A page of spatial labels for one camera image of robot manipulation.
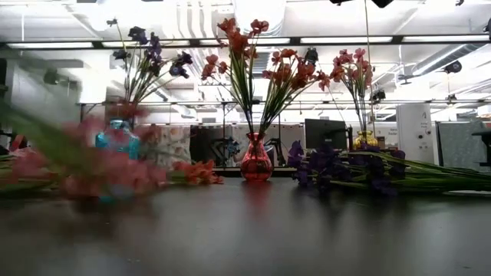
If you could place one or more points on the purple artificial flower bunch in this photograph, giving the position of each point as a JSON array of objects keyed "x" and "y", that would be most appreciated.
[
  {"x": 154, "y": 48},
  {"x": 377, "y": 184},
  {"x": 296, "y": 151}
]

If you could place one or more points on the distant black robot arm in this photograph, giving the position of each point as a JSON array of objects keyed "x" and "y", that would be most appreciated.
[
  {"x": 230, "y": 147},
  {"x": 278, "y": 147}
]

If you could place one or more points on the yellow glass vase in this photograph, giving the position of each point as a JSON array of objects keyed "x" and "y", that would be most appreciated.
[{"x": 366, "y": 138}]

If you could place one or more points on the red glass vase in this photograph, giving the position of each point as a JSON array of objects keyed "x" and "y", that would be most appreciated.
[{"x": 256, "y": 165}]

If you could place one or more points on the blue textured glass vase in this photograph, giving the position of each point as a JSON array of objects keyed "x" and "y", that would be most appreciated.
[{"x": 133, "y": 147}]

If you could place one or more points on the small black mounted device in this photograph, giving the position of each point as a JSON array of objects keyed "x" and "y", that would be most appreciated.
[{"x": 379, "y": 96}]

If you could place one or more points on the black round spotlight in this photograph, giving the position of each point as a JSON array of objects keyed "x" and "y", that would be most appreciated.
[
  {"x": 453, "y": 67},
  {"x": 51, "y": 76}
]

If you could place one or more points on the white cabinet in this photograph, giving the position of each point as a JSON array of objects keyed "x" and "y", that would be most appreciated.
[{"x": 416, "y": 126}]

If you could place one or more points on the black computer monitor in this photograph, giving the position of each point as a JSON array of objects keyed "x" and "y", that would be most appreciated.
[{"x": 324, "y": 132}]

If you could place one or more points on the grey partition panel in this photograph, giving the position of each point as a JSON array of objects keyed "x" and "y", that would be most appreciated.
[{"x": 460, "y": 142}]

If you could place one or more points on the floral patterned cloth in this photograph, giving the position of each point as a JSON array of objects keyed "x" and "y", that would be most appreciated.
[{"x": 172, "y": 142}]

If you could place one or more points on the red chair backrest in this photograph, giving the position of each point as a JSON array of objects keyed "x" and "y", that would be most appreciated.
[{"x": 17, "y": 142}]

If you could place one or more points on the black rig camera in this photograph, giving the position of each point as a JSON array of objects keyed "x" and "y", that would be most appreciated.
[{"x": 312, "y": 55}]

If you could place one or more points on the black light bar frame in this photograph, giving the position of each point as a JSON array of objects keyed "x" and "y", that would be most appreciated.
[{"x": 195, "y": 42}]

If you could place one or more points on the black metal station frame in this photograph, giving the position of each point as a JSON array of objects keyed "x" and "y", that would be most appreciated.
[{"x": 224, "y": 119}]

